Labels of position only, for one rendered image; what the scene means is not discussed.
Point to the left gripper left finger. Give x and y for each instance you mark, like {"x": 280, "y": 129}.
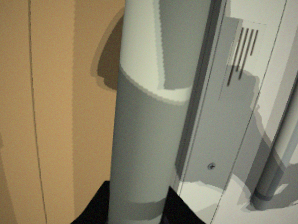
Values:
{"x": 97, "y": 210}

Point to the white long tube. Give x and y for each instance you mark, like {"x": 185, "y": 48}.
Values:
{"x": 279, "y": 157}

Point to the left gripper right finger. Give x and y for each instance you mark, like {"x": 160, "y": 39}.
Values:
{"x": 176, "y": 211}

